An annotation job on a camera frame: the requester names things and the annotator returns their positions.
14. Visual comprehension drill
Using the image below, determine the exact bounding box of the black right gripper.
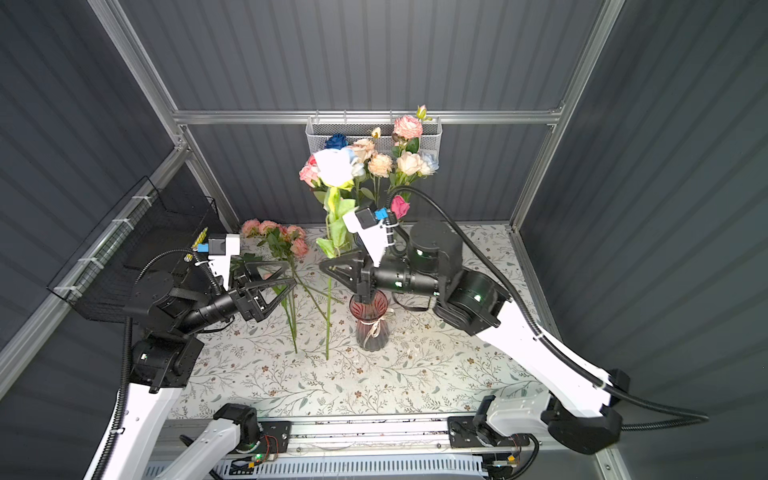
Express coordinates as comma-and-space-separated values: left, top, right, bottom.
319, 244, 440, 304

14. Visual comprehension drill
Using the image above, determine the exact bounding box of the white wire mesh basket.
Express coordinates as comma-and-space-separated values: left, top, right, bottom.
305, 114, 443, 160

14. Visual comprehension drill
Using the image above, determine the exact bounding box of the yellow marker pen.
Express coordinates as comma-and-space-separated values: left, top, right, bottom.
191, 227, 208, 250

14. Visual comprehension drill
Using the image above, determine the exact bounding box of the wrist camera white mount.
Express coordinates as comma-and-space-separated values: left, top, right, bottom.
342, 208, 395, 267
194, 233, 241, 291

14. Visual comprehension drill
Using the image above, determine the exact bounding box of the black wire mesh basket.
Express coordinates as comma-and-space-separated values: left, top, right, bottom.
47, 173, 225, 323

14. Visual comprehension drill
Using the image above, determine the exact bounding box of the pale pink rose stem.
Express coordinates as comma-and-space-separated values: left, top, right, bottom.
387, 151, 432, 194

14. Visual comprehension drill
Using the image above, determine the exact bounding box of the bunch of artificial flowers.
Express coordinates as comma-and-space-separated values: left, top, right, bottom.
231, 219, 334, 359

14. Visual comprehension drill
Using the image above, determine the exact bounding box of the light pink rose stem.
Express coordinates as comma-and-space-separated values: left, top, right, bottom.
299, 163, 322, 188

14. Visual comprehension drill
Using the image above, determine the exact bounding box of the red glass vase with ribbon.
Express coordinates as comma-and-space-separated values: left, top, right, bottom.
349, 290, 391, 352

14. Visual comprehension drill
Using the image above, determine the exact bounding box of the magenta rose stem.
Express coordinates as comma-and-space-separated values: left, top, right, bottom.
390, 195, 410, 220

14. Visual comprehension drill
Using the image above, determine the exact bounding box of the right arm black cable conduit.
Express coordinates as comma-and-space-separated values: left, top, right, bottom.
386, 185, 710, 480

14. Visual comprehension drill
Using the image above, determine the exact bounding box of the white rose with green leaves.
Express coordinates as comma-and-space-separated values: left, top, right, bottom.
311, 146, 361, 361

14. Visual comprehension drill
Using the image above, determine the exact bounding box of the pink cream peony spray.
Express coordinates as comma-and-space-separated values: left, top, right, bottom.
392, 105, 430, 167

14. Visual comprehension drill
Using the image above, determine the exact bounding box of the floral table cloth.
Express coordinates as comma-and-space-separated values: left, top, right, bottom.
171, 248, 543, 419

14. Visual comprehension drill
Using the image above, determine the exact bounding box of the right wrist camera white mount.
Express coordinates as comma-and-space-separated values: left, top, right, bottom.
342, 208, 395, 267

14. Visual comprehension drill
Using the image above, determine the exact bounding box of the white rose stem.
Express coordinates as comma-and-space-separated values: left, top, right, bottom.
419, 152, 439, 177

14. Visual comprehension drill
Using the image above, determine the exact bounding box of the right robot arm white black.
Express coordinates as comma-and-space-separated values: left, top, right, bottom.
320, 210, 622, 455

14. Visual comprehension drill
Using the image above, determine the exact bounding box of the blue rose stem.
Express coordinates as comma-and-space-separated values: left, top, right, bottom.
324, 133, 349, 150

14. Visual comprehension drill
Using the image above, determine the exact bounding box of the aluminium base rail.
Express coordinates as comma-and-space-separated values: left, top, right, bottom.
110, 410, 631, 480

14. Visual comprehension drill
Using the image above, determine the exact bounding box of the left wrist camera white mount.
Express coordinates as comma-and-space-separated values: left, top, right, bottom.
194, 233, 241, 291

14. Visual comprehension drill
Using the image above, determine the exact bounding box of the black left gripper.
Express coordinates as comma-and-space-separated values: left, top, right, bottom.
176, 259, 295, 341

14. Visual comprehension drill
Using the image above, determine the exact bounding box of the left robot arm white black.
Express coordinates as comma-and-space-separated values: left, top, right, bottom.
85, 261, 296, 479

